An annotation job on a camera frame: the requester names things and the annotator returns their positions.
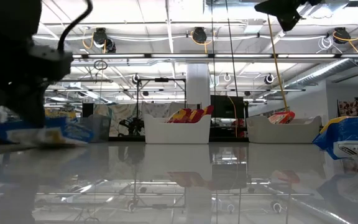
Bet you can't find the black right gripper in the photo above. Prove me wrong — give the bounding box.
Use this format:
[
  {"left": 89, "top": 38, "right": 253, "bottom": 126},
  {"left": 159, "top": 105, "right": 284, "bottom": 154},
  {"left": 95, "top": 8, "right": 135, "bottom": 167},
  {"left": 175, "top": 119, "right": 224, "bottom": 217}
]
[{"left": 254, "top": 0, "right": 323, "bottom": 32}]

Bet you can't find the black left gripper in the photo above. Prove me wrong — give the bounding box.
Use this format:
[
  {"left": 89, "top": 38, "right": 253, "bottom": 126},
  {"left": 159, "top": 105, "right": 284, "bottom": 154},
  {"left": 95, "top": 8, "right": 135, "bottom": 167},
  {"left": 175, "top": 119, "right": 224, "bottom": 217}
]
[{"left": 0, "top": 0, "right": 74, "bottom": 128}]

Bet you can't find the black aluminium rig frame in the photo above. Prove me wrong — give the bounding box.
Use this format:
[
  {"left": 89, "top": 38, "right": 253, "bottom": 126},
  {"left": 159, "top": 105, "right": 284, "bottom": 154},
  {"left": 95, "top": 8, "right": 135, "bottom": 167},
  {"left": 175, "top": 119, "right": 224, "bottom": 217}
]
[{"left": 136, "top": 77, "right": 188, "bottom": 121}]

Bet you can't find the black ceiling cable reel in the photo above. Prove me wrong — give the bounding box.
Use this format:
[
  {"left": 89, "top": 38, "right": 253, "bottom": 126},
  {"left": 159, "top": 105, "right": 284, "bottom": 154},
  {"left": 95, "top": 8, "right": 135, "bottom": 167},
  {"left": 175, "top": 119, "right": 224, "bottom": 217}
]
[
  {"left": 191, "top": 26, "right": 208, "bottom": 44},
  {"left": 333, "top": 26, "right": 352, "bottom": 44},
  {"left": 91, "top": 27, "right": 117, "bottom": 54}
]

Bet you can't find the black monitor screen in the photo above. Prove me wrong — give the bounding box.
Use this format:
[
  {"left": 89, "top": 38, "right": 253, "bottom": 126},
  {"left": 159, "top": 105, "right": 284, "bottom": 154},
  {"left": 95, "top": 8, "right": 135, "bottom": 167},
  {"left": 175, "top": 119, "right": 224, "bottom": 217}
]
[{"left": 210, "top": 95, "right": 246, "bottom": 119}]

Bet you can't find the pale grey plastic bin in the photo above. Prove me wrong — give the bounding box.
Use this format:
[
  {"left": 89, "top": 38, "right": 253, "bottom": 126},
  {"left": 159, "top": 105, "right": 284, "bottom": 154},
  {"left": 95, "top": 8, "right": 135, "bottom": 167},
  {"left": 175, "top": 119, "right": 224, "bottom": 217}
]
[{"left": 246, "top": 114, "right": 323, "bottom": 144}]

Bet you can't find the orange chicken ramen packet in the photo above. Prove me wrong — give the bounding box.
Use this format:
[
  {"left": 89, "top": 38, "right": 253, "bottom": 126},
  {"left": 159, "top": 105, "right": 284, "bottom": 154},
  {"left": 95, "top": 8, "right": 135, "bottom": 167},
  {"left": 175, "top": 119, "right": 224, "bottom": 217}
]
[{"left": 267, "top": 110, "right": 296, "bottom": 125}]

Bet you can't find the patterned wall picture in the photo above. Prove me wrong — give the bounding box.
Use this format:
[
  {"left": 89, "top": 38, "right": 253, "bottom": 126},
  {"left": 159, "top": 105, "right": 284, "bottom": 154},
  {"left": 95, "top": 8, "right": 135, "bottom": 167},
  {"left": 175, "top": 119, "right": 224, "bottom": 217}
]
[{"left": 337, "top": 99, "right": 358, "bottom": 118}]

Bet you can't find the silver ventilation duct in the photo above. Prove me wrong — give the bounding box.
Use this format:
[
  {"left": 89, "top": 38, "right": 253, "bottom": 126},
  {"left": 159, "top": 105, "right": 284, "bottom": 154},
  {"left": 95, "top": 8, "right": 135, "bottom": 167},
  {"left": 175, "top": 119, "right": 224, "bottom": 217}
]
[{"left": 283, "top": 39, "right": 358, "bottom": 90}]

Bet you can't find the yellow power cable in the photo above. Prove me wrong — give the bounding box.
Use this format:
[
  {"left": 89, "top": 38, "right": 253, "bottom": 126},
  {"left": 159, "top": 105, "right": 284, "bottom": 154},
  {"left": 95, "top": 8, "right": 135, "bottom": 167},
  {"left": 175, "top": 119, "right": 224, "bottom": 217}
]
[{"left": 267, "top": 15, "right": 290, "bottom": 119}]

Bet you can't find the black speaker box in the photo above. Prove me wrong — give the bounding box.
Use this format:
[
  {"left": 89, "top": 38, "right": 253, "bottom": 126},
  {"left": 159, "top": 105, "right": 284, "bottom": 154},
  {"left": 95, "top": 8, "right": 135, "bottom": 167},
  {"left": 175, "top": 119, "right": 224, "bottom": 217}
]
[{"left": 81, "top": 102, "right": 94, "bottom": 118}]

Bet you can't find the black hanging cable coil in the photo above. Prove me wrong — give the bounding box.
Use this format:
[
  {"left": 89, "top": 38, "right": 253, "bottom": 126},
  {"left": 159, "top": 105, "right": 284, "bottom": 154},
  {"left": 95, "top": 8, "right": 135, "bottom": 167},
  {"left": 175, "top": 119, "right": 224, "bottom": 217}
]
[{"left": 93, "top": 59, "right": 109, "bottom": 71}]

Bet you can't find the long ceiling light bar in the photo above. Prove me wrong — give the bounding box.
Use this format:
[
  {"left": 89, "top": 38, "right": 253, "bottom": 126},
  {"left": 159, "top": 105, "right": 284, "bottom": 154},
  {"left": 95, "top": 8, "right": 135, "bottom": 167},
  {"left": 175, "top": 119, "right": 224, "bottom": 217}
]
[{"left": 70, "top": 53, "right": 358, "bottom": 60}]

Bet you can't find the red roast beef ramen packet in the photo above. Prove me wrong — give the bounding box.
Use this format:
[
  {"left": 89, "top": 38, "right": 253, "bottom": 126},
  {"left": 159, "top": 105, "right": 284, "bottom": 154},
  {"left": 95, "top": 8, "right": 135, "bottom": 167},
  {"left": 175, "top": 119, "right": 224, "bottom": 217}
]
[
  {"left": 183, "top": 108, "right": 205, "bottom": 124},
  {"left": 165, "top": 108, "right": 188, "bottom": 124},
  {"left": 197, "top": 105, "right": 214, "bottom": 123}
]

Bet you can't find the white plastic bin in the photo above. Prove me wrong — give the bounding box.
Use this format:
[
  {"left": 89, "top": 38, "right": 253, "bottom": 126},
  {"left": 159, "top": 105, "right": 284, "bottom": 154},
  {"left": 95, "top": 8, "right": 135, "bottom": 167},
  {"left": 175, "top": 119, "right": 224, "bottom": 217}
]
[{"left": 143, "top": 113, "right": 213, "bottom": 144}]

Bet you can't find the left clear bin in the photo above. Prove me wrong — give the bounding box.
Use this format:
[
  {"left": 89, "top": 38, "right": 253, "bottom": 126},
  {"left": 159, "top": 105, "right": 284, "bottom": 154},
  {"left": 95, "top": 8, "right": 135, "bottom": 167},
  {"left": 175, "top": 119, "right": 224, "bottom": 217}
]
[{"left": 78, "top": 114, "right": 112, "bottom": 143}]

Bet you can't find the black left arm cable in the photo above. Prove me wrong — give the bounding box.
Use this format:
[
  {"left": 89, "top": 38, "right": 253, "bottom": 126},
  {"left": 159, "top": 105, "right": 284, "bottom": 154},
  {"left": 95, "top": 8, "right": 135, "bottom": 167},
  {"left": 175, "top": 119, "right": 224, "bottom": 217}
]
[{"left": 56, "top": 0, "right": 93, "bottom": 54}]

